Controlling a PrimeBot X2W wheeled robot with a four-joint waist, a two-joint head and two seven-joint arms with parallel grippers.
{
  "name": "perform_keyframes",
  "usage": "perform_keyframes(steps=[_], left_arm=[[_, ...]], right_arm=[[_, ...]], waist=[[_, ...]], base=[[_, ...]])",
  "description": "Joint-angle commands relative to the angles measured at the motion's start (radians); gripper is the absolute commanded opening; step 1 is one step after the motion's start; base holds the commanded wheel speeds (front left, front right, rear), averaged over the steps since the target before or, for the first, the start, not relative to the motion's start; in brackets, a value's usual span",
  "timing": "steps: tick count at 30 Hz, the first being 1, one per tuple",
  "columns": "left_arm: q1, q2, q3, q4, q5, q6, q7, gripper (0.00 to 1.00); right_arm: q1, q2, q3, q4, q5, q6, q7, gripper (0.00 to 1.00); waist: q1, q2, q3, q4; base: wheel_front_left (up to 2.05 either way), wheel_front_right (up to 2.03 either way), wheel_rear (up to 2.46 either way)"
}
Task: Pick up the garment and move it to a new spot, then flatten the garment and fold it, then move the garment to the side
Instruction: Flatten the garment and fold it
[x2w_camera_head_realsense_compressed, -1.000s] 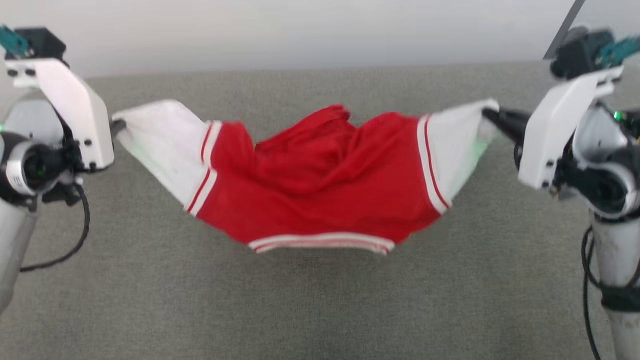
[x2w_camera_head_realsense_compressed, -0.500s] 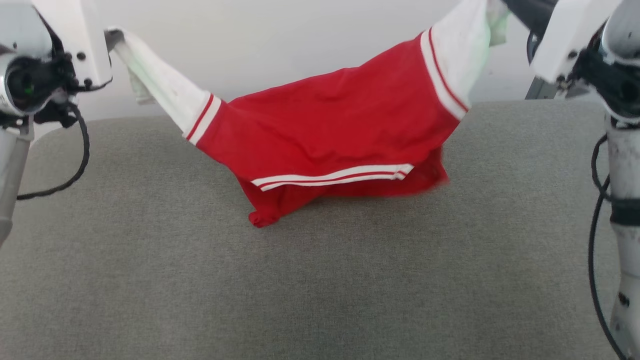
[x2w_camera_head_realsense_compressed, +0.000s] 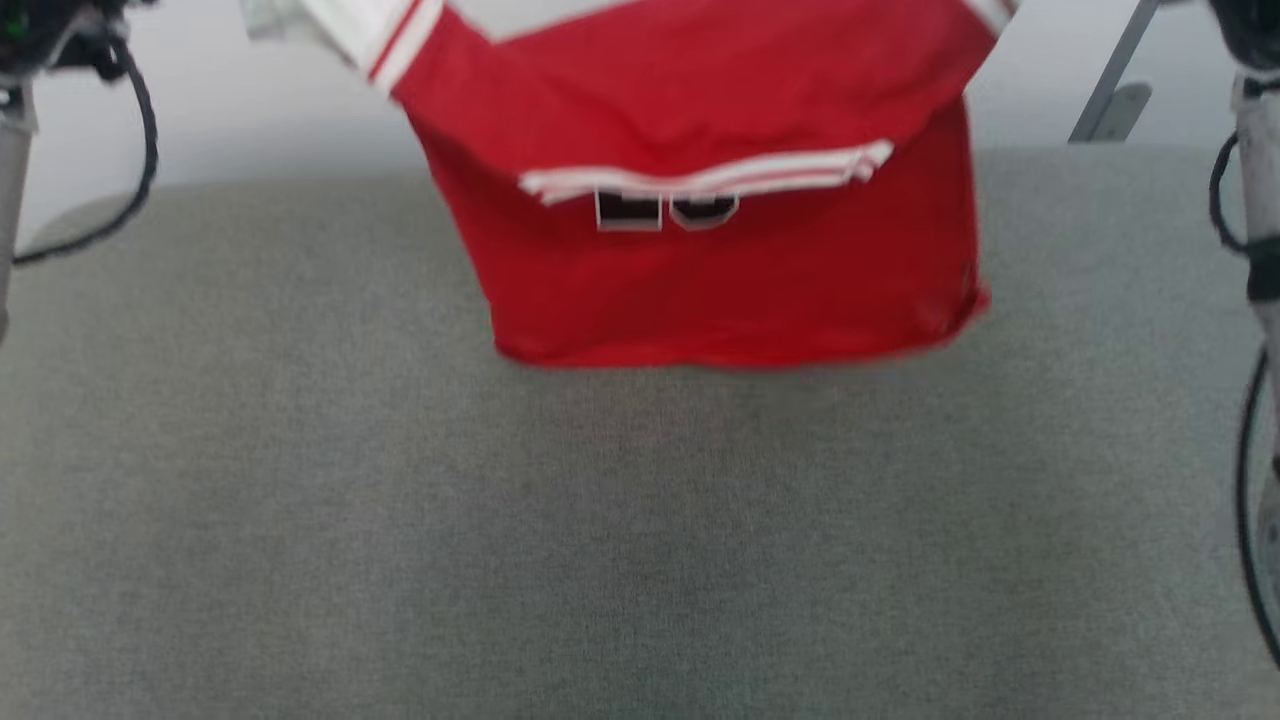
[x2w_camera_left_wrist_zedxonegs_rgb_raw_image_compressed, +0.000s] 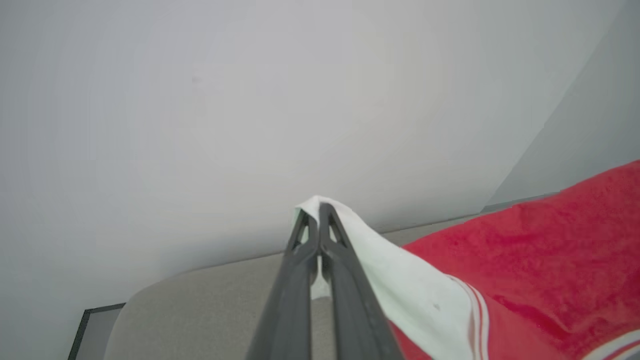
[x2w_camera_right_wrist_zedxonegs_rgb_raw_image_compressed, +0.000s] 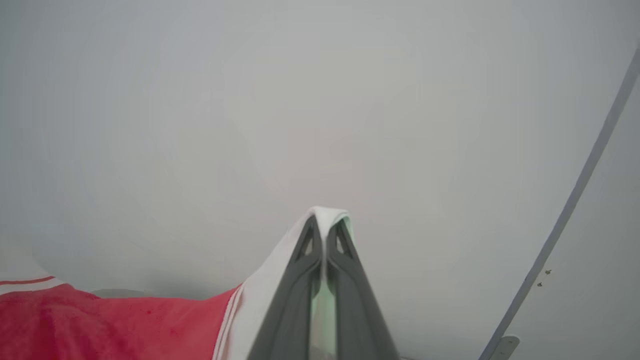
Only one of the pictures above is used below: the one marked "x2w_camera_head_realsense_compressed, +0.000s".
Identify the red white sports jersey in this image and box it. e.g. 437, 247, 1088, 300
240, 0, 1021, 371

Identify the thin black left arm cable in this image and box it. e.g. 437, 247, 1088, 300
10, 35, 162, 267

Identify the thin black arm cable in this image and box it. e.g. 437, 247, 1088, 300
10, 35, 162, 267
1207, 133, 1280, 669

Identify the grey metal pole bracket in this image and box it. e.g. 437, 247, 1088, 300
1095, 82, 1154, 144

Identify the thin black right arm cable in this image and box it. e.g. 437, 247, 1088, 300
1207, 133, 1280, 669

